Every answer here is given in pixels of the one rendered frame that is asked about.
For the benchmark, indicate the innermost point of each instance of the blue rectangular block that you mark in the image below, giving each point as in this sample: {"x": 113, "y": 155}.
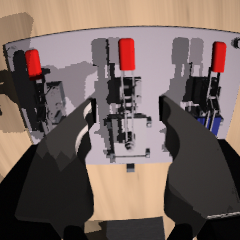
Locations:
{"x": 216, "y": 123}

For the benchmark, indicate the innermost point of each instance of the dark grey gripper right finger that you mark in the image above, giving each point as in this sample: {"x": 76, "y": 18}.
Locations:
{"x": 203, "y": 182}

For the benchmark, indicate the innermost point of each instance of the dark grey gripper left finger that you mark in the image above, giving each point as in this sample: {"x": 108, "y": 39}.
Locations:
{"x": 49, "y": 188}

